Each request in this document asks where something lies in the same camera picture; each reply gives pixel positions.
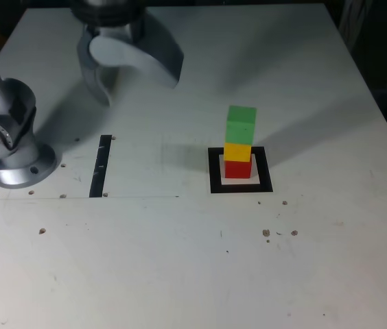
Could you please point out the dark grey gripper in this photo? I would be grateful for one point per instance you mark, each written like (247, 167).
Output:
(135, 32)

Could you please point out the green cube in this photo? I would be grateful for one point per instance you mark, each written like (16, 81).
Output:
(241, 128)

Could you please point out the yellow cube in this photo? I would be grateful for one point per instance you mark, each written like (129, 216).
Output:
(236, 152)

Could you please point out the red cube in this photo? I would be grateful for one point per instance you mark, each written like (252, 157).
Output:
(238, 170)

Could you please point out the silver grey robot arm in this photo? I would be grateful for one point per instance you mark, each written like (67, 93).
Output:
(15, 164)

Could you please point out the black tape square outline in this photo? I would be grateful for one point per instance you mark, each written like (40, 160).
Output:
(263, 171)

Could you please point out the black tape strip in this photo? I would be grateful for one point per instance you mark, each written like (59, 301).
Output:
(99, 168)

